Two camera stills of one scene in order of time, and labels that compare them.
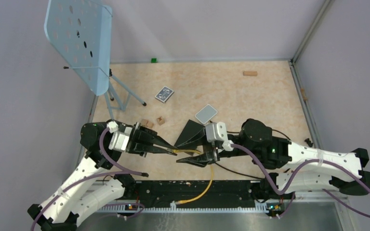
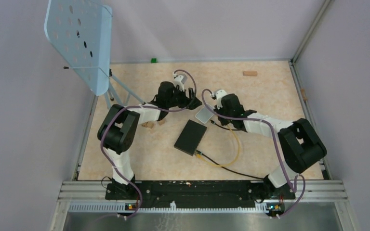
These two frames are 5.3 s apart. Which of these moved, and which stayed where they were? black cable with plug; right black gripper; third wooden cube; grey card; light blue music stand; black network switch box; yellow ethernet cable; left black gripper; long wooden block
Moved: left black gripper; right black gripper; yellow ethernet cable
Stayed: black cable with plug; black network switch box; long wooden block; grey card; third wooden cube; light blue music stand
